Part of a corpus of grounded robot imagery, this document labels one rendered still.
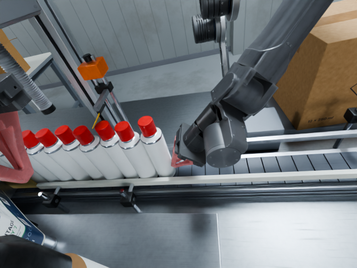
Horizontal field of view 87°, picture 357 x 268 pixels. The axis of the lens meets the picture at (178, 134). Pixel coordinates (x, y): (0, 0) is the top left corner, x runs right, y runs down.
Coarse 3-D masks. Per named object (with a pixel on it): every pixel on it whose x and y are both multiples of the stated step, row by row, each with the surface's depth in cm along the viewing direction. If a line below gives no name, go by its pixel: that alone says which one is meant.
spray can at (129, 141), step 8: (120, 128) 40; (128, 128) 40; (120, 136) 40; (128, 136) 41; (136, 136) 43; (120, 144) 42; (128, 144) 41; (136, 144) 42; (128, 152) 43; (136, 152) 43; (144, 152) 45; (136, 160) 45; (144, 160) 46; (136, 168) 47; (144, 168) 48; (152, 168) 50; (144, 176) 50; (152, 176) 51
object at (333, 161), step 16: (240, 160) 52; (256, 160) 51; (272, 160) 50; (288, 160) 50; (304, 160) 49; (320, 160) 48; (336, 160) 47; (352, 160) 46; (176, 176) 53; (16, 192) 61
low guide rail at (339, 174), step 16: (192, 176) 48; (208, 176) 47; (224, 176) 46; (240, 176) 45; (256, 176) 44; (272, 176) 44; (288, 176) 43; (304, 176) 42; (320, 176) 42; (336, 176) 42; (352, 176) 41
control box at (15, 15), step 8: (0, 0) 32; (8, 0) 33; (16, 0) 33; (24, 0) 34; (32, 0) 35; (0, 8) 32; (8, 8) 33; (16, 8) 34; (24, 8) 34; (32, 8) 35; (40, 8) 36; (0, 16) 33; (8, 16) 33; (16, 16) 34; (24, 16) 35; (32, 16) 36; (0, 24) 33; (8, 24) 34
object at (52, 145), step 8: (40, 136) 43; (48, 136) 44; (48, 144) 45; (56, 144) 46; (48, 152) 46; (56, 152) 46; (64, 152) 48; (56, 160) 48; (64, 160) 48; (72, 160) 50; (64, 168) 50; (72, 168) 51; (80, 168) 53; (72, 176) 53; (80, 176) 54; (88, 176) 56
